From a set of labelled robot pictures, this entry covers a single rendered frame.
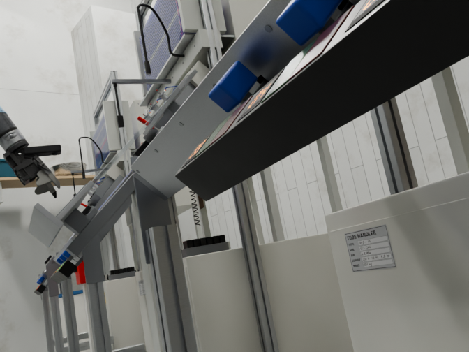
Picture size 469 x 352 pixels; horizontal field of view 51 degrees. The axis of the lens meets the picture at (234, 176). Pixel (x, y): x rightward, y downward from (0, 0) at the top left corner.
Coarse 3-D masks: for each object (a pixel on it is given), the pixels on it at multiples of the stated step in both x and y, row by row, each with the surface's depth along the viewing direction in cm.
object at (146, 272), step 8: (136, 200) 118; (136, 208) 119; (136, 216) 120; (136, 224) 120; (144, 256) 116; (144, 264) 116; (144, 272) 117; (144, 280) 118; (152, 280) 114; (152, 288) 113; (152, 296) 113; (152, 304) 113; (152, 312) 114; (152, 320) 115; (152, 328) 115; (152, 336) 116; (160, 336) 112; (160, 344) 111
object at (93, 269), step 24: (144, 0) 231; (192, 0) 173; (216, 0) 177; (192, 24) 170; (216, 24) 174; (168, 72) 199; (144, 96) 222; (96, 240) 137; (192, 240) 170; (216, 240) 172; (96, 264) 135
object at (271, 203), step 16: (224, 0) 184; (240, 0) 183; (256, 0) 187; (224, 16) 185; (240, 16) 182; (240, 32) 180; (320, 144) 184; (320, 160) 185; (272, 192) 170; (336, 192) 181; (256, 208) 240; (272, 208) 168; (336, 208) 179; (208, 224) 227; (256, 224) 238; (272, 224) 168
